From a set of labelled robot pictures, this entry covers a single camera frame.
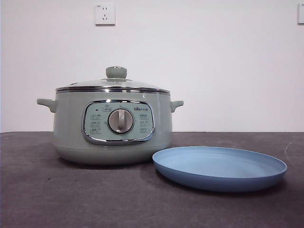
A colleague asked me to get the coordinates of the pale green electric steamer pot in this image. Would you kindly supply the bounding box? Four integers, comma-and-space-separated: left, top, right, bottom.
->
37, 89, 184, 166

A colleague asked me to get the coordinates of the white blank wall plate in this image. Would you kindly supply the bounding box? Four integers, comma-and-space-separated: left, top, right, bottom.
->
297, 3, 304, 25

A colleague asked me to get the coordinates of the blue round plate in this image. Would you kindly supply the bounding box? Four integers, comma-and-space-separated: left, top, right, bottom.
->
152, 146, 288, 192

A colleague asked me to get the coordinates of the glass lid with green knob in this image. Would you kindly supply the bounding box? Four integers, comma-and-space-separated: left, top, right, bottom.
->
56, 66, 170, 94

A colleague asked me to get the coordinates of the white five-hole wall socket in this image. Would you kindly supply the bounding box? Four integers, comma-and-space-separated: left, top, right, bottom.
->
95, 4, 116, 26

